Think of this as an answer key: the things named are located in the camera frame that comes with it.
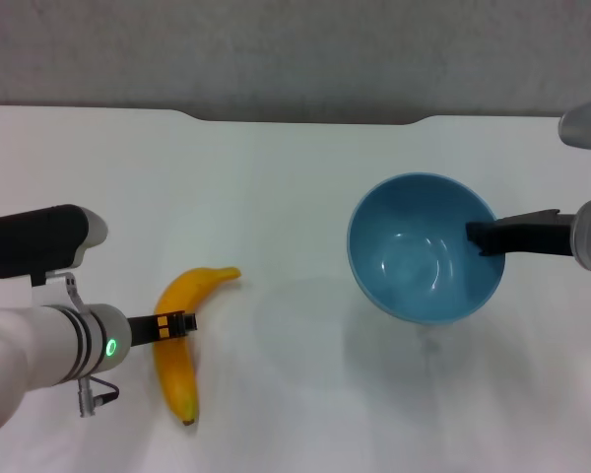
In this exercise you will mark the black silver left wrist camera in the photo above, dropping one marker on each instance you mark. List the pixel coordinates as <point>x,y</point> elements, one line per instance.
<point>34,239</point>

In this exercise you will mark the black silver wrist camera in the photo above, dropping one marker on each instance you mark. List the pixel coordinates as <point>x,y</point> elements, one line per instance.
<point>588,125</point>
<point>34,239</point>

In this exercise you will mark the yellow banana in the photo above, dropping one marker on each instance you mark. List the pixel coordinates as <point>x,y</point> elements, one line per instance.
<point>177,364</point>

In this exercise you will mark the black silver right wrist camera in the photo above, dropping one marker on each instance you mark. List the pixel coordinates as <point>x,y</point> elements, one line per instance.
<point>588,125</point>

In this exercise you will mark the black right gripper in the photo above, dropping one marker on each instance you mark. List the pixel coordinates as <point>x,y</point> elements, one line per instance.
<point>537,234</point>

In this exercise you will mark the blue plastic bowl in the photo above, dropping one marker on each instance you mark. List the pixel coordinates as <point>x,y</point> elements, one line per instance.
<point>413,266</point>

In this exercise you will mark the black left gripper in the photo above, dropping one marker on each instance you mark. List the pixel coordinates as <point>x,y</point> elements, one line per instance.
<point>140,331</point>

